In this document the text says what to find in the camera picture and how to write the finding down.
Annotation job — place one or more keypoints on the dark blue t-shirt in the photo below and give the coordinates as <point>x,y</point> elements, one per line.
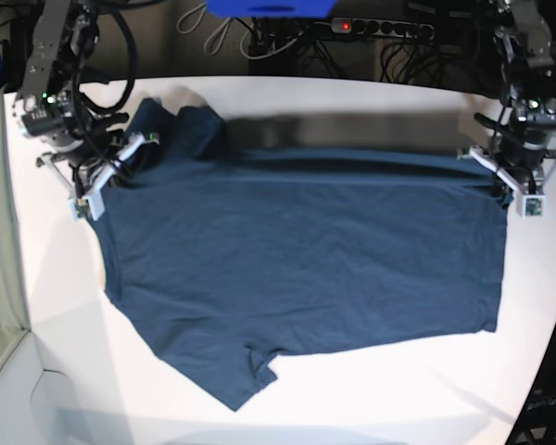
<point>223,259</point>

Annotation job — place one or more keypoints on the blue plastic bin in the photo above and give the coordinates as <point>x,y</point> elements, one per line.
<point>271,8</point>

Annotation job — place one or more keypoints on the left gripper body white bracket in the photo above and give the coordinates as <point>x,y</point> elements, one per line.
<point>526,184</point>

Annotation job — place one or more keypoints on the black power strip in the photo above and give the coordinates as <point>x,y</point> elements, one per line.
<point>383,28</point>

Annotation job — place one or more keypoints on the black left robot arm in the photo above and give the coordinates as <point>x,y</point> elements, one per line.
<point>518,151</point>

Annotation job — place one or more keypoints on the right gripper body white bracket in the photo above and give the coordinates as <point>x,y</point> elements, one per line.
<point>85,176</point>

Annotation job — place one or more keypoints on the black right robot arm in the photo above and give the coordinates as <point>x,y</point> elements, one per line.
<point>88,149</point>

